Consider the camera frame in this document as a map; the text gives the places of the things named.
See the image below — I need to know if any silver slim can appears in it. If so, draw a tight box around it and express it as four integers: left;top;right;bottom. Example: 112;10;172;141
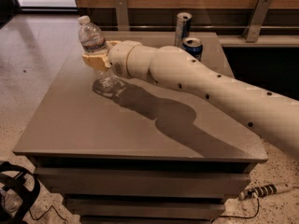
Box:
174;12;192;47

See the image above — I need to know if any thin black floor cable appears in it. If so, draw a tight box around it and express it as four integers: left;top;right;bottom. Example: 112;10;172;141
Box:
28;204;69;224

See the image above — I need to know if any metal bracket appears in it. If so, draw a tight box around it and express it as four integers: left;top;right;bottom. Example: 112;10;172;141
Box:
243;0;273;43
114;0;130;31

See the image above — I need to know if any clear plastic water bottle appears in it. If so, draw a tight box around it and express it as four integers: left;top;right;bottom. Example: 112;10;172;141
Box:
78;16;120;96

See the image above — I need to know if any left metal bracket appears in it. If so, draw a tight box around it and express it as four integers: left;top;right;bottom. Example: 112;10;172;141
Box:
114;0;130;31

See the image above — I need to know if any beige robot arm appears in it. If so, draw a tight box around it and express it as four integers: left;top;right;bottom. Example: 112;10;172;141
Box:
82;40;299;160

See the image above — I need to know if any black base frame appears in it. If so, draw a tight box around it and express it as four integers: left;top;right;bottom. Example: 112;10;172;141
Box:
0;161;40;224

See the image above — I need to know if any blue soda can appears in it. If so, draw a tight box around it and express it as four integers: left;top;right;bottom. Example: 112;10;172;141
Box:
181;37;203;61

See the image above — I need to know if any black power cable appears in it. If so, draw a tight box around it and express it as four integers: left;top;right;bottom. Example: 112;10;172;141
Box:
211;197;261;222

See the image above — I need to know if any white power strip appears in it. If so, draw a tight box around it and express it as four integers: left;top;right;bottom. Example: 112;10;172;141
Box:
238;183;292;201

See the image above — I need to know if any right metal bracket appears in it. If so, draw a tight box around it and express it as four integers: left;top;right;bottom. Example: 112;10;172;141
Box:
243;0;273;43

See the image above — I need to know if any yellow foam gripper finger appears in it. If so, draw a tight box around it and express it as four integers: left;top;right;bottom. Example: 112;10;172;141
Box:
107;40;120;49
82;54;110;72

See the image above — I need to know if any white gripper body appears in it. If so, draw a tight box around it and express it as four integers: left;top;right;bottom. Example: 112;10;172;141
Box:
108;40;141;78

